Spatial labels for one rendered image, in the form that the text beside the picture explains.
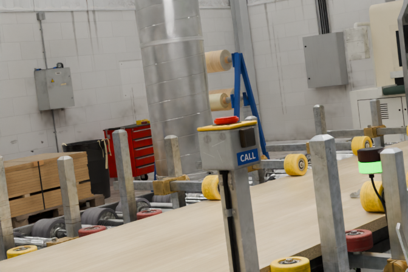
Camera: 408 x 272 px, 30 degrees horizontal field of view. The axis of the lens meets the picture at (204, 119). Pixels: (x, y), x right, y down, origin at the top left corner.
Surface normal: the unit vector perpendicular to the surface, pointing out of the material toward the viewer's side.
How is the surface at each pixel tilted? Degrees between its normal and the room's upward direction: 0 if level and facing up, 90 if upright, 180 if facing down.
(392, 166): 90
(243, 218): 90
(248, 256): 90
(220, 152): 90
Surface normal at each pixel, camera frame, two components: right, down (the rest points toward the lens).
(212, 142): -0.67, 0.12
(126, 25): 0.75, -0.06
